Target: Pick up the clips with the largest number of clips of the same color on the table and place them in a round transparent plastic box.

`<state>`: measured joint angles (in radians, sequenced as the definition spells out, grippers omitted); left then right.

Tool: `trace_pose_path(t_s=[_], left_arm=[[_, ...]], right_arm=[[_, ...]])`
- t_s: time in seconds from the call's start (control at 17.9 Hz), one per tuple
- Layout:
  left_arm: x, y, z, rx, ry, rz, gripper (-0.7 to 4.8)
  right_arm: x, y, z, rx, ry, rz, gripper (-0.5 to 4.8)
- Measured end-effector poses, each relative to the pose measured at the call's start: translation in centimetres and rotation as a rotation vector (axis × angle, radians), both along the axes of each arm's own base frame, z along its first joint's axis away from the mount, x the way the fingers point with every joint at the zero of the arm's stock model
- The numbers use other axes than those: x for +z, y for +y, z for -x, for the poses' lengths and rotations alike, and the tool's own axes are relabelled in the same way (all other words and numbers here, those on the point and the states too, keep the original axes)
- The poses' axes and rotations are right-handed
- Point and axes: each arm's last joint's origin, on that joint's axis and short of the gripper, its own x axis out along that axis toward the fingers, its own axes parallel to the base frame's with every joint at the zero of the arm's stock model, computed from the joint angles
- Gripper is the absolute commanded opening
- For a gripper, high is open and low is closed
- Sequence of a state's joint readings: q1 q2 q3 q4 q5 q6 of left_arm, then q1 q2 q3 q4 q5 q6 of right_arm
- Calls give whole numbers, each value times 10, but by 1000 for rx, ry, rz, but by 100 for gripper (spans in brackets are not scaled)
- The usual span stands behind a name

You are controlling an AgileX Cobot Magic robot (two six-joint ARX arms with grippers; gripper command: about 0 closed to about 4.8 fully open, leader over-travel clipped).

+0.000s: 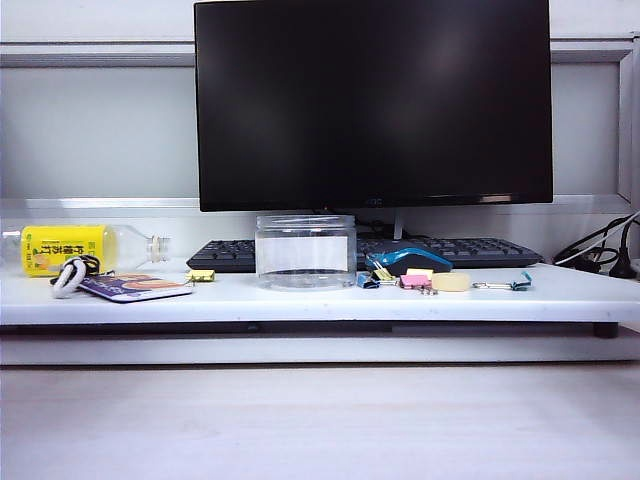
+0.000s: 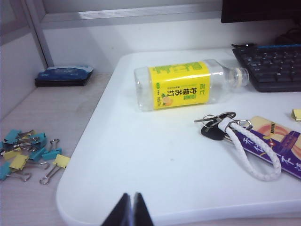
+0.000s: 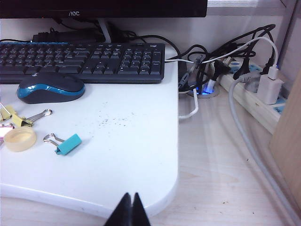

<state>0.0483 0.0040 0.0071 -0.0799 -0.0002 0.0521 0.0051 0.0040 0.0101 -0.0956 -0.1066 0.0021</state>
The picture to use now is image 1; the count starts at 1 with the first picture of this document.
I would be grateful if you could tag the clear plastic jar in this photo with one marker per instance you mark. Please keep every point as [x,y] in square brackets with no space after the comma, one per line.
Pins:
[305,260]

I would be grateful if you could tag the blue binder clip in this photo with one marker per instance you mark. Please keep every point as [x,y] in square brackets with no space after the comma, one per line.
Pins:
[367,282]

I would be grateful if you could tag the black power plug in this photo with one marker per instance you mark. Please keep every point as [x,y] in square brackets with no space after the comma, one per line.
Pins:
[624,260]

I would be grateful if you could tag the plastic bottle yellow label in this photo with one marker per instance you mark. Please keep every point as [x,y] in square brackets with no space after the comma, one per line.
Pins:
[60,245]

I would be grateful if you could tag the black computer monitor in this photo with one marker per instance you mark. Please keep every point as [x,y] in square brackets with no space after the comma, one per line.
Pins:
[375,100]

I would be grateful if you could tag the grey aluminium partition frame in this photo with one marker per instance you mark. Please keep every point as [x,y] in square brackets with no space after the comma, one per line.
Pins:
[100,55]

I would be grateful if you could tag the pink binder clip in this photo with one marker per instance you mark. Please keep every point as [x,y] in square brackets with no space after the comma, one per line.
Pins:
[415,282]

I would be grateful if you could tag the black blue computer mouse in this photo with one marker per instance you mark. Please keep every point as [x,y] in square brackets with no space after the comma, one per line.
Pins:
[420,262]

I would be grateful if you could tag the white raised desk board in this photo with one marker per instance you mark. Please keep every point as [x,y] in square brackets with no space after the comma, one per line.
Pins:
[300,305]

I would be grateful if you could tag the teal binder clip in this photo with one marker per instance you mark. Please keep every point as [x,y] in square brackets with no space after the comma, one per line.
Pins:
[522,284]

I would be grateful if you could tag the yellow eraser block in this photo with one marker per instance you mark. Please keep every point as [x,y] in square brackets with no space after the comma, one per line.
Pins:
[420,271]

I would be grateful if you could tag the yellow binder clip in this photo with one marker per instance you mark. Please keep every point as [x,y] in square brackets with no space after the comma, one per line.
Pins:
[382,274]
[202,275]

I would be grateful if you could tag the purple orange card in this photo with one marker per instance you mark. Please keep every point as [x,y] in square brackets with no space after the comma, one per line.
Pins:
[140,287]

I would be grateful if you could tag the black keyboard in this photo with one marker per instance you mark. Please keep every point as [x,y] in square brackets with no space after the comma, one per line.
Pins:
[225,255]

